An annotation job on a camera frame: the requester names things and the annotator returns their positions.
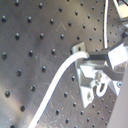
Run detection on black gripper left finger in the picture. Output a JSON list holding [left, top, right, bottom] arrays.
[[89, 49, 109, 60]]

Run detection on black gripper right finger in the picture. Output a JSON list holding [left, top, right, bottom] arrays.
[[96, 65, 124, 81]]

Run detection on thick white cable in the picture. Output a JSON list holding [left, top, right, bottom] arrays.
[[27, 50, 90, 128]]

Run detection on white plastic cable clip fixture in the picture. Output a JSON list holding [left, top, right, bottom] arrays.
[[71, 42, 121, 108]]

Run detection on white bracket at top right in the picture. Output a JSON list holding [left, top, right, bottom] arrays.
[[113, 0, 128, 19]]

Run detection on thin white cable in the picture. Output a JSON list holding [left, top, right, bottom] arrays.
[[103, 0, 110, 50]]

